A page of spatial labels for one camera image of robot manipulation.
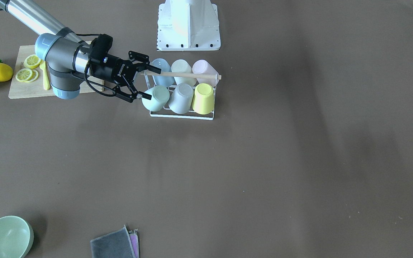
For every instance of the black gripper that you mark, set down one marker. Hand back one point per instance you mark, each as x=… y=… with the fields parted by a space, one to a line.
x=109 y=70

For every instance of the mint green cup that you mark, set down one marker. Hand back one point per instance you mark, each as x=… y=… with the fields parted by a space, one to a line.
x=159 y=97

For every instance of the pink plastic cup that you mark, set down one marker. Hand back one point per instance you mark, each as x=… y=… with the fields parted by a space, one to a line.
x=202 y=67

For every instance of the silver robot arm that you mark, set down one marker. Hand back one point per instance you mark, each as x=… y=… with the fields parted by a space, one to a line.
x=71 y=61

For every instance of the pale green cup on rack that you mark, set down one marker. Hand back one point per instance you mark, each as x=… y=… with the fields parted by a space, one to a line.
x=182 y=66

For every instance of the grey cup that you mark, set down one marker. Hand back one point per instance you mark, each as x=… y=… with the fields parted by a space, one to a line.
x=181 y=98

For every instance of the yellow cup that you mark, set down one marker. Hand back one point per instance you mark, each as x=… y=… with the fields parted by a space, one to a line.
x=203 y=101

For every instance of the yellow plastic knife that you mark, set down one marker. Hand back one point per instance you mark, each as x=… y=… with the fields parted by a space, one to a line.
x=44 y=69

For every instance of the lemon slice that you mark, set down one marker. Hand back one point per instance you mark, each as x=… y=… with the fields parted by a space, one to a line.
x=32 y=61
x=27 y=75

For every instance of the bamboo cutting board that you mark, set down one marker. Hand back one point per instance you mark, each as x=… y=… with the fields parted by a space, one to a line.
x=20 y=90

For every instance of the grey folded cloth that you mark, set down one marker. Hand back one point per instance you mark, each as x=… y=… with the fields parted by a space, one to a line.
x=122 y=243

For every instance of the mint green bowl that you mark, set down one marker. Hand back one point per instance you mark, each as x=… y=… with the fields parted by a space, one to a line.
x=16 y=237

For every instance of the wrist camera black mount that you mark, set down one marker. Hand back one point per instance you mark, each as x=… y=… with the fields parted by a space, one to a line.
x=99 y=48

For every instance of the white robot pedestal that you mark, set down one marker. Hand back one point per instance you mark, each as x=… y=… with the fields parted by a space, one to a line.
x=188 y=25

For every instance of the white wire cup holder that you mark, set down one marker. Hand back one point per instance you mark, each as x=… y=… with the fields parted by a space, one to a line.
x=166 y=112

